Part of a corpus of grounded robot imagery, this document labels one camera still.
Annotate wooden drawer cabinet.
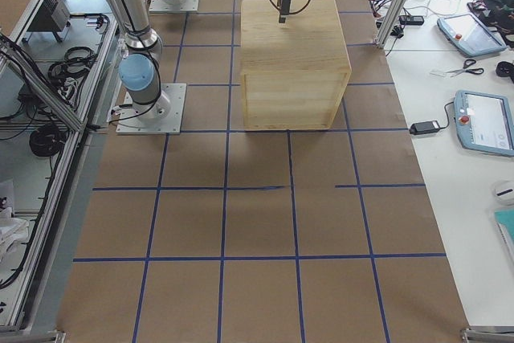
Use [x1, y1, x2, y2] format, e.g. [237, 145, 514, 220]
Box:
[240, 0, 352, 131]

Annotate black remote device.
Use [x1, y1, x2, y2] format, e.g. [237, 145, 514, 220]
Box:
[398, 15, 425, 26]

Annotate far teach pendant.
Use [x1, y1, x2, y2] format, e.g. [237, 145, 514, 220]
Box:
[437, 13, 507, 58]

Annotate teach pendant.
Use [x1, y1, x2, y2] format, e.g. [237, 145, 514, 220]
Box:
[437, 13, 507, 58]
[454, 90, 513, 157]

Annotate black power adapter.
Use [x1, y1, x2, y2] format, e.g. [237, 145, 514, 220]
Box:
[409, 120, 442, 136]

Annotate black scissors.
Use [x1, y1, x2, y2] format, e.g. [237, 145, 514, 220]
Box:
[447, 59, 484, 77]

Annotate grey control box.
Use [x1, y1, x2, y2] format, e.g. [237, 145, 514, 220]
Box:
[27, 0, 71, 43]

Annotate near teach pendant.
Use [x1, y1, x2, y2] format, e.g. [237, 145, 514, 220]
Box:
[454, 90, 513, 157]

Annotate teal notebook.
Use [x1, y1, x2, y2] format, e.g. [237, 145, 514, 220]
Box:
[494, 209, 514, 259]

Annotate coiled black cable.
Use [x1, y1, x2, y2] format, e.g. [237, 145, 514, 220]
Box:
[28, 124, 65, 158]

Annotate aluminium frame rail left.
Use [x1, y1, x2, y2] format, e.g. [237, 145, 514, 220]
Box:
[1, 0, 118, 336]

